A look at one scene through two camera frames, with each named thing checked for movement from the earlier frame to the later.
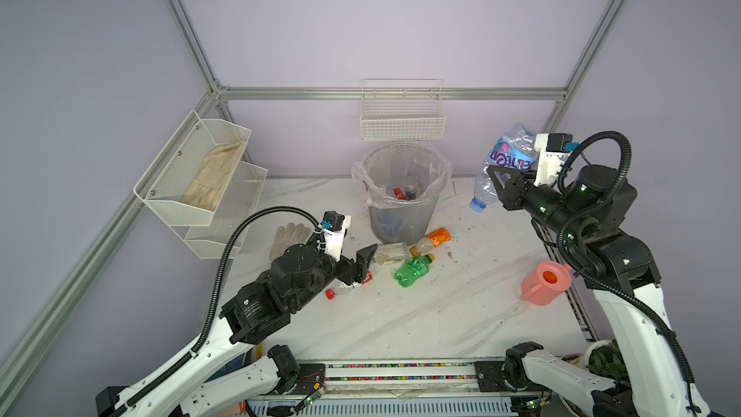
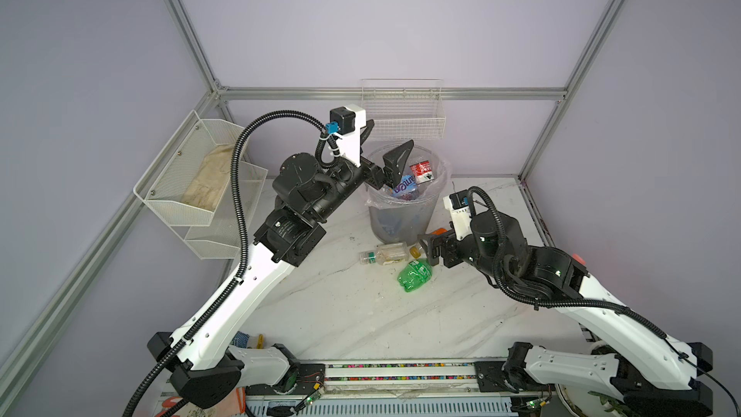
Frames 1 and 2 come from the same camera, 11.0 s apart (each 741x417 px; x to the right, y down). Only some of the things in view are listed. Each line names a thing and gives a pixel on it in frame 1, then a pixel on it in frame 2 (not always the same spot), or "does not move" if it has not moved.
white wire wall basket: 401,109 does not move
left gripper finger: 363,261 -> 397,158
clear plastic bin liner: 401,175 does not move
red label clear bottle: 331,293 -> 423,172
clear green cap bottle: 391,252 does not move
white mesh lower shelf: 222,239 does not move
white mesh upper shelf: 185,182 does not move
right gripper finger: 513,195 -> 426,240
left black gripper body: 343,271 -> 370,175
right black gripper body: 540,204 -> 455,249
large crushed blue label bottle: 514,148 -> 406,187
